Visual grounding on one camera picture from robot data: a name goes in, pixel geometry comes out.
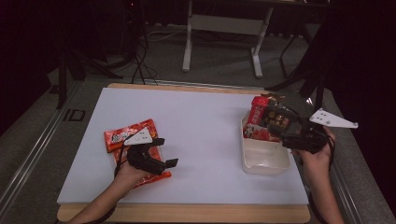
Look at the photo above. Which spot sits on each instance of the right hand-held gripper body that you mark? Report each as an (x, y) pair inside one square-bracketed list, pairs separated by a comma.
[(308, 138)]

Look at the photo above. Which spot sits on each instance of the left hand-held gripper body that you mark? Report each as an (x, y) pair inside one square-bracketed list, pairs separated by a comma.
[(140, 155)]

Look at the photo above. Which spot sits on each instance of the red and black snack packet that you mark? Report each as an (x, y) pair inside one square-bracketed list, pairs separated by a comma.
[(258, 115)]

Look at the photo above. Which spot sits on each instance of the white plastic container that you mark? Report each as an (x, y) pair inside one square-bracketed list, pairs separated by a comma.
[(264, 158)]

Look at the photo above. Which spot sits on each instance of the orange snack packet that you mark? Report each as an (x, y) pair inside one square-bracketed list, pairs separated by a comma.
[(115, 138)]

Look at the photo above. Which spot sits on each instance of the person's left hand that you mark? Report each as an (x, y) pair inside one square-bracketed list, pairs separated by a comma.
[(130, 177)]

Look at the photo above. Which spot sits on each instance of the person's right hand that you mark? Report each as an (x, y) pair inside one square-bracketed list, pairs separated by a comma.
[(314, 161)]

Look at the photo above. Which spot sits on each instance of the black metal stand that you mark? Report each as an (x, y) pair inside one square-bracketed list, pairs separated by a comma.
[(62, 87), (319, 90)]

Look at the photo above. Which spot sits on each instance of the white table mat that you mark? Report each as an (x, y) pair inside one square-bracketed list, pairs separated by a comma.
[(202, 124)]

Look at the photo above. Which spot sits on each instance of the wooden table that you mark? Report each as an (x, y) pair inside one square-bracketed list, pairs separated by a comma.
[(186, 214)]

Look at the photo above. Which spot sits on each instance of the metal floor rail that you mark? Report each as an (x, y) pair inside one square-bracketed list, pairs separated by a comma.
[(348, 199), (31, 155)]

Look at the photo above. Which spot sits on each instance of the white desk frame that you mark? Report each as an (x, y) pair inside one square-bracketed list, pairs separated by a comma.
[(227, 25)]

